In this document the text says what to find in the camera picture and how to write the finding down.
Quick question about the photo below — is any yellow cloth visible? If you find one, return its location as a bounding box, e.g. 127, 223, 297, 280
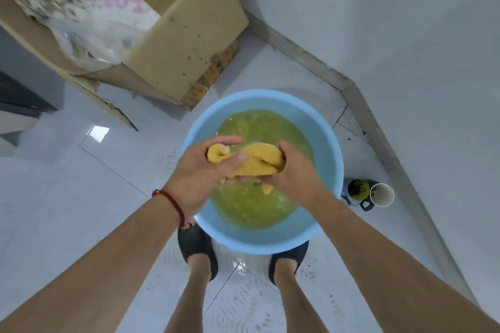
206, 143, 286, 195

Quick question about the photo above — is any person's leg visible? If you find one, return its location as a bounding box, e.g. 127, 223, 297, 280
273, 258, 331, 333
163, 253, 214, 333

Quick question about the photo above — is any person's left dark slipper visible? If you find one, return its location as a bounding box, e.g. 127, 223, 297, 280
177, 223, 219, 282

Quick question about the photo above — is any large cardboard box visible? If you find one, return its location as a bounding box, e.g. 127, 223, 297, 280
0, 0, 251, 133

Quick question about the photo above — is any person's right dark slipper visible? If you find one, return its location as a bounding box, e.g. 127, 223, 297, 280
268, 240, 309, 286

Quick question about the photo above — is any light blue plastic basin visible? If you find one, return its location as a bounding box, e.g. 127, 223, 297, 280
180, 89, 345, 255

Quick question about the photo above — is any person's left leg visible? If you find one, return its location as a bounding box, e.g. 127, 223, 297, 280
163, 253, 214, 333

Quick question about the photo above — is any clear plastic bag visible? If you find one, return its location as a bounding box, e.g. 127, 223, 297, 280
43, 13, 151, 72

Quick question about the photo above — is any person's left hand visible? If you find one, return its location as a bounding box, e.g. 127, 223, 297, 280
163, 136, 249, 228

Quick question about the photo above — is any person's right hand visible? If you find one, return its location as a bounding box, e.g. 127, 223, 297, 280
257, 140, 329, 209

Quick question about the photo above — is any red string bracelet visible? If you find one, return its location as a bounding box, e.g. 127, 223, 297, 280
152, 189, 186, 228

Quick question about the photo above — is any person's dark slipper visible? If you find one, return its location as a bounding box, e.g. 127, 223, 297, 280
268, 240, 309, 286
177, 223, 219, 282

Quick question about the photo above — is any white paper cup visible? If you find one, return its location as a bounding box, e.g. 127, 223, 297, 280
369, 183, 395, 208

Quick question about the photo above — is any green murky water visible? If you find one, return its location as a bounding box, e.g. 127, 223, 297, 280
209, 109, 315, 231

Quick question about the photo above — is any person's right leg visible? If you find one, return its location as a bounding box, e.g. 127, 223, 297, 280
273, 258, 331, 333

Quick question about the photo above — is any cup with green residue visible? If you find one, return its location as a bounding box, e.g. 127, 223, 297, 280
346, 178, 371, 205

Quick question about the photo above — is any dark grey furniture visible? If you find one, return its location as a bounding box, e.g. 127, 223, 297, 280
0, 71, 59, 116

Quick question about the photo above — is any dark blue scoop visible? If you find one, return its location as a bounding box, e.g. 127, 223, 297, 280
341, 177, 383, 213

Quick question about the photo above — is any person's right forearm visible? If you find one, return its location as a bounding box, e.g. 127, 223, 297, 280
307, 189, 500, 333

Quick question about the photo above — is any person's left forearm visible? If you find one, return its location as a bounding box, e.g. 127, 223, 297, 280
0, 190, 185, 333

